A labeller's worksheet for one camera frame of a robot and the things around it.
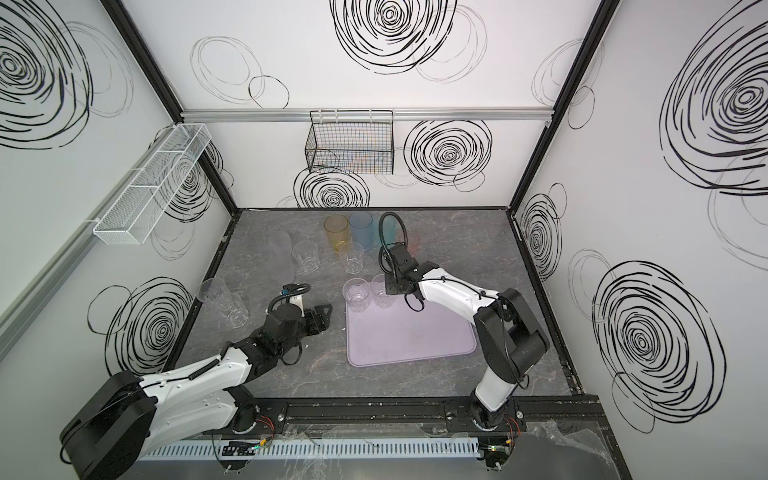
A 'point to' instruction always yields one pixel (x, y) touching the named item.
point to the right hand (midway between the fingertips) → (391, 282)
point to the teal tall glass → (389, 227)
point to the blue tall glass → (361, 224)
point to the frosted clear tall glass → (280, 264)
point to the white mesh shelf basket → (133, 216)
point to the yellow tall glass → (336, 227)
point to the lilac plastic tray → (397, 334)
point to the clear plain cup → (216, 291)
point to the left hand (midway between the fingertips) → (326, 308)
